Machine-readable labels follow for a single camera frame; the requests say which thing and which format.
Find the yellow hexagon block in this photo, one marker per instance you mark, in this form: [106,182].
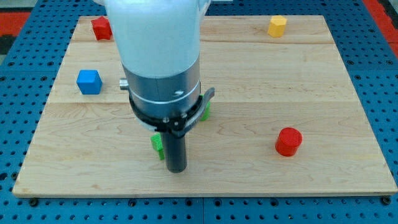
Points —
[277,26]

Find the blue cube block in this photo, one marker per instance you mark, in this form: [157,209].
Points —
[89,82]

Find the red star block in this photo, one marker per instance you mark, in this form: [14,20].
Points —
[101,28]

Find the green circle block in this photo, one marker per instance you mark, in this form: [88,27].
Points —
[206,113]

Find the green star block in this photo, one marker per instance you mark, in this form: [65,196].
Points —
[157,146]

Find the red cylinder block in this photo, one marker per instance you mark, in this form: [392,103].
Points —
[288,141]

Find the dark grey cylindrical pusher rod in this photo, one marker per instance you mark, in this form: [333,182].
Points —
[174,152]

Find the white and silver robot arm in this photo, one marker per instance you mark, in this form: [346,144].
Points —
[159,46]

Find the light wooden board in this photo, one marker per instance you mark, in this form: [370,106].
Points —
[92,146]

